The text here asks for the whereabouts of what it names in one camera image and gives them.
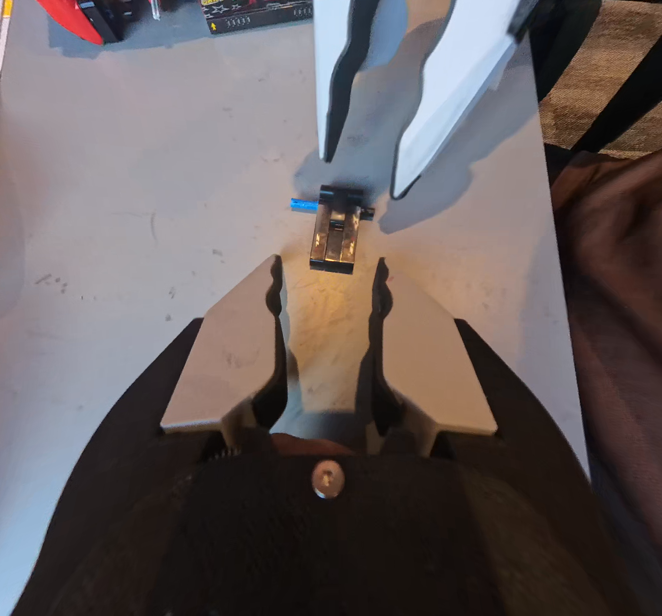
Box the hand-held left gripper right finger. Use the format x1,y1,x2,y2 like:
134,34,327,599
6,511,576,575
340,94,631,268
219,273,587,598
368,256,499,457

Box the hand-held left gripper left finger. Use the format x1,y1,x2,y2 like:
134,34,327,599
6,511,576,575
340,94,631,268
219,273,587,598
159,254,289,448

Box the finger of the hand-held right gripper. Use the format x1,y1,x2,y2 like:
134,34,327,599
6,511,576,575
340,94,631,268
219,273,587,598
313,0,404,164
389,0,544,200

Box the black brick assembly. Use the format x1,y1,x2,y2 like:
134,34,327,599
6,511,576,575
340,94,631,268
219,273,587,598
309,185,375,275

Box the grey desk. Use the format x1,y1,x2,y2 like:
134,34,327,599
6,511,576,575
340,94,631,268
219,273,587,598
0,0,593,616

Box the person's trouser leg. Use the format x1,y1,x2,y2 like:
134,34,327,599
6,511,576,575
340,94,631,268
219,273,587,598
548,148,662,616

